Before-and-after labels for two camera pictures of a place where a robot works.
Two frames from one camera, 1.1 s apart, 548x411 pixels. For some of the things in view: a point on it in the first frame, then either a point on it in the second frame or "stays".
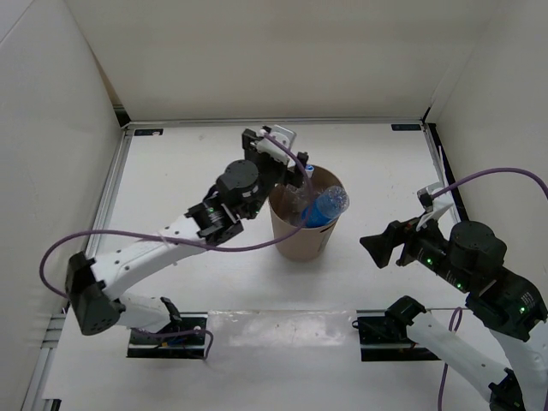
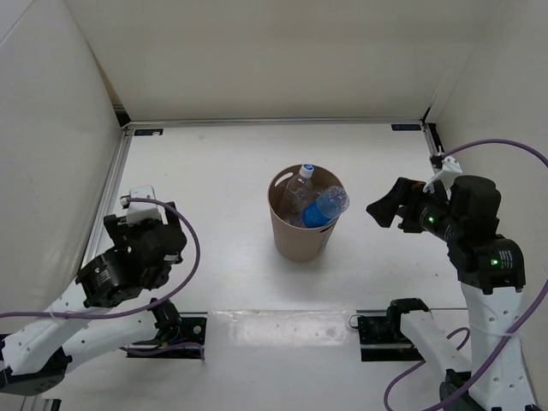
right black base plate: (383, 339) stays
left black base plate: (187, 346) stays
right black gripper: (379, 246) -> (407, 192)
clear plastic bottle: (294, 201) stays
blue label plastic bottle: (330, 204) stays
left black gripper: (252, 153) -> (124, 234)
